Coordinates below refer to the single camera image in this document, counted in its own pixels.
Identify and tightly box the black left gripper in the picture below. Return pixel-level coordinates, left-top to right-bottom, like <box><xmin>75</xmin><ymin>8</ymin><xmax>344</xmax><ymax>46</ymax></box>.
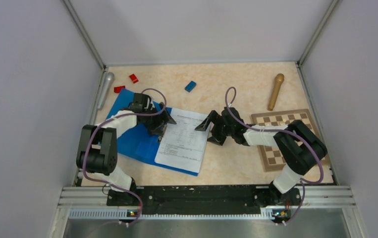
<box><xmin>141</xmin><ymin>102</ymin><xmax>176</xmax><ymax>135</ymax></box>

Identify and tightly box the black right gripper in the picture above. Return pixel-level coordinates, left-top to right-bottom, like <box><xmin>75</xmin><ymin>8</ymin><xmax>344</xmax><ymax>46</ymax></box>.
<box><xmin>195</xmin><ymin>110</ymin><xmax>234</xmax><ymax>145</ymax></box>

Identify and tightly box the Chinese printed paper sheet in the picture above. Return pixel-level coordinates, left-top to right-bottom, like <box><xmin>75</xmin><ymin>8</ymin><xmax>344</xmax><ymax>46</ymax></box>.
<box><xmin>154</xmin><ymin>108</ymin><xmax>209</xmax><ymax>176</ymax></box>

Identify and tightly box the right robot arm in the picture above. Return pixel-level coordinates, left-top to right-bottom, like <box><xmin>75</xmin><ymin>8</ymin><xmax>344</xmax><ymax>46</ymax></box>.
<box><xmin>195</xmin><ymin>107</ymin><xmax>327</xmax><ymax>204</ymax></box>

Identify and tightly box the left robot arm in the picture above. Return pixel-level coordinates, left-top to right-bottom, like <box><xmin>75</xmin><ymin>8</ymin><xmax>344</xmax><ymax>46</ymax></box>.
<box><xmin>76</xmin><ymin>92</ymin><xmax>176</xmax><ymax>206</ymax></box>

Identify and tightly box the red block near folder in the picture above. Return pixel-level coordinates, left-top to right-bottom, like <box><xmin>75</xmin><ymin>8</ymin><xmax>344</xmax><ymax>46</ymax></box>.
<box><xmin>129</xmin><ymin>74</ymin><xmax>139</xmax><ymax>84</ymax></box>

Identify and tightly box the blue block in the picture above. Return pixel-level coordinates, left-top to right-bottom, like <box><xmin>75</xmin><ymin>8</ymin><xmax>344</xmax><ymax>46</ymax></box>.
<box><xmin>184</xmin><ymin>81</ymin><xmax>197</xmax><ymax>92</ymax></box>

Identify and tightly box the red block far left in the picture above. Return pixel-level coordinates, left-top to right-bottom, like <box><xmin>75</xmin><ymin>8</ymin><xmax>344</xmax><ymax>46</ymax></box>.
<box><xmin>113</xmin><ymin>85</ymin><xmax>126</xmax><ymax>94</ymax></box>

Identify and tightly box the wooden chessboard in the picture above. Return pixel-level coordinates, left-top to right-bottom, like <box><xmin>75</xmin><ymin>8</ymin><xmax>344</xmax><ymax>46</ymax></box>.
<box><xmin>251</xmin><ymin>109</ymin><xmax>331</xmax><ymax>173</ymax></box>

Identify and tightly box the silver microphone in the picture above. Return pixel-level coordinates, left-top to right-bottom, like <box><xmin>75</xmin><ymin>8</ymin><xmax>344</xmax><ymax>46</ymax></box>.
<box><xmin>97</xmin><ymin>72</ymin><xmax>115</xmax><ymax>110</ymax></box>

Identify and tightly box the wooden pestle handle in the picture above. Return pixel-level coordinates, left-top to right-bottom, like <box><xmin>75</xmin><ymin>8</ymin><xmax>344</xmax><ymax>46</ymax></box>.
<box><xmin>267</xmin><ymin>73</ymin><xmax>285</xmax><ymax>111</ymax></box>

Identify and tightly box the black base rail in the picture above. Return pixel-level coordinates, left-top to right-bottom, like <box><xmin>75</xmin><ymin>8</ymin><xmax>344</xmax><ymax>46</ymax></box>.
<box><xmin>107</xmin><ymin>185</ymin><xmax>300</xmax><ymax>215</ymax></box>

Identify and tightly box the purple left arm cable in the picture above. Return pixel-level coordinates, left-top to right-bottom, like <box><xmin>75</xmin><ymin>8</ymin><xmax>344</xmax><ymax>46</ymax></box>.
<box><xmin>82</xmin><ymin>88</ymin><xmax>167</xmax><ymax>227</ymax></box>

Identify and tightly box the aluminium frame rail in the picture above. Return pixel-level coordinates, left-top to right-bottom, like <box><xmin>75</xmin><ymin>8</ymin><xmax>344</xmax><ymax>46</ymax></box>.
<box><xmin>58</xmin><ymin>185</ymin><xmax>356</xmax><ymax>220</ymax></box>

